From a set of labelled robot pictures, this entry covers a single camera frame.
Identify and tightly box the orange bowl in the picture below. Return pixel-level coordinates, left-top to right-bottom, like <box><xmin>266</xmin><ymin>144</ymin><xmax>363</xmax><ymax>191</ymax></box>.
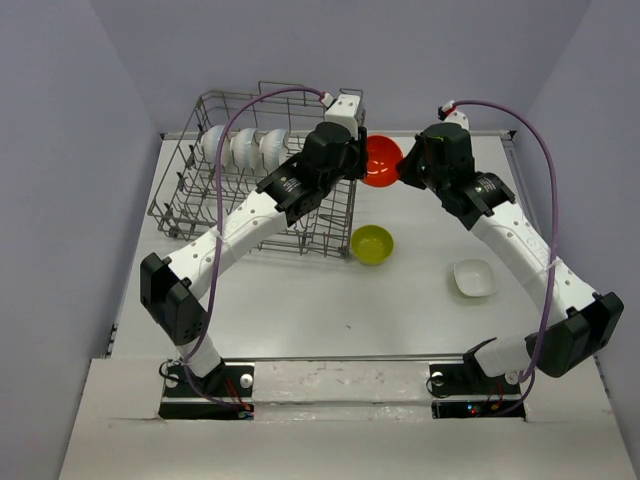
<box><xmin>363</xmin><ymin>135</ymin><xmax>403</xmax><ymax>188</ymax></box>

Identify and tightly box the white round bowl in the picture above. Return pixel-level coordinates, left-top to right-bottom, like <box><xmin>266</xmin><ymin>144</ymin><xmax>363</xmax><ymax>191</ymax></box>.
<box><xmin>201</xmin><ymin>124</ymin><xmax>232</xmax><ymax>168</ymax></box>
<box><xmin>259</xmin><ymin>128</ymin><xmax>289</xmax><ymax>171</ymax></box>
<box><xmin>230</xmin><ymin>128</ymin><xmax>260</xmax><ymax>169</ymax></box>

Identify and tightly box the lime green bowl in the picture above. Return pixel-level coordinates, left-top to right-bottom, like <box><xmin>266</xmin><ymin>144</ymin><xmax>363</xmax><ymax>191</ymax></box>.
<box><xmin>351</xmin><ymin>225</ymin><xmax>394</xmax><ymax>266</ymax></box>

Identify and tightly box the grey wire dish rack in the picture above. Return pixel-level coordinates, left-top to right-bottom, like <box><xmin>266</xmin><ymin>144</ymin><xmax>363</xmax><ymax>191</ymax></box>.
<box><xmin>149</xmin><ymin>80</ymin><xmax>366</xmax><ymax>259</ymax></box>

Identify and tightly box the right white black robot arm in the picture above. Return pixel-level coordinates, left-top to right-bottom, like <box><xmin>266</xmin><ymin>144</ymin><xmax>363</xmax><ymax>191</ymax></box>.
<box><xmin>397</xmin><ymin>122</ymin><xmax>624</xmax><ymax>392</ymax></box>

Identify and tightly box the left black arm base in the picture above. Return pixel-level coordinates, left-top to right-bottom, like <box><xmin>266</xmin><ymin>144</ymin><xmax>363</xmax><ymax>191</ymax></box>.
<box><xmin>158</xmin><ymin>360</ymin><xmax>255</xmax><ymax>421</ymax></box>

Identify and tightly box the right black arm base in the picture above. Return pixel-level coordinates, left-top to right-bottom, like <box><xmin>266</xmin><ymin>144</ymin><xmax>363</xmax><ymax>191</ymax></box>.
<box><xmin>425</xmin><ymin>338</ymin><xmax>526</xmax><ymax>420</ymax></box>

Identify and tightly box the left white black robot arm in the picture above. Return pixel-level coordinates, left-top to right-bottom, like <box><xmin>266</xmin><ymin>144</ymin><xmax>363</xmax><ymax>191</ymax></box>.
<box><xmin>140</xmin><ymin>122</ymin><xmax>368</xmax><ymax>398</ymax></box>

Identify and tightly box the white square bowl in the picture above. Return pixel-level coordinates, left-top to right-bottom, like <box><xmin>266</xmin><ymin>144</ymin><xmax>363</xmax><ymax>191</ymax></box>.
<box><xmin>453</xmin><ymin>259</ymin><xmax>497</xmax><ymax>298</ymax></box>

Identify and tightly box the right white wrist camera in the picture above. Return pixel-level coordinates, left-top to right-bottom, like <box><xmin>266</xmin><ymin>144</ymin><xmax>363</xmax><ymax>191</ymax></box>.
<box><xmin>438</xmin><ymin>100</ymin><xmax>469</xmax><ymax>130</ymax></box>

